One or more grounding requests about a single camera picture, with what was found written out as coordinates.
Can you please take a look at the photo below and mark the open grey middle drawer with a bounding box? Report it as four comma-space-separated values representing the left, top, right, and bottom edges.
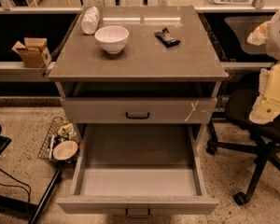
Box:
57, 124, 218, 218

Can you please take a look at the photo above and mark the grey drawer cabinet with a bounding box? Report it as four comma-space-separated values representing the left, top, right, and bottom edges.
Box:
48, 5, 230, 218

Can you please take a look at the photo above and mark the black wire basket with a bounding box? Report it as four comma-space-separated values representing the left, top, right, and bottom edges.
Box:
37, 117, 79, 169

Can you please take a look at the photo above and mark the open cardboard box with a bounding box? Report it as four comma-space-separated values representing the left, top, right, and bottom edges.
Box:
12, 37, 51, 68

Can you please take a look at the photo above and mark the black stand with cable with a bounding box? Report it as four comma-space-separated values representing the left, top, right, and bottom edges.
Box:
0, 119, 63, 224

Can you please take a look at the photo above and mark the black office chair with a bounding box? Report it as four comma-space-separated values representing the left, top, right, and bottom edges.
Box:
205, 72, 280, 206

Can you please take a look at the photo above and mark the beige bowl in basket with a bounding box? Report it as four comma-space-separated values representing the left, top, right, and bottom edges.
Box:
53, 140, 77, 161

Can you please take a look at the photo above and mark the black rxbar chocolate wrapper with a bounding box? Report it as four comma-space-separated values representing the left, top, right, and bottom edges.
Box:
154, 28, 180, 48

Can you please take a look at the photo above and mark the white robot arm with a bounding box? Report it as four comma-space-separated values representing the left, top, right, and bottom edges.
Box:
247, 9, 280, 124

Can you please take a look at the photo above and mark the white ceramic bowl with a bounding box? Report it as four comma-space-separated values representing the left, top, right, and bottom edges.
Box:
94, 25, 130, 54

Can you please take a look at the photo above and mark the closed grey upper drawer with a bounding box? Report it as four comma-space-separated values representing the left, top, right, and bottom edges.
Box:
61, 98, 217, 124

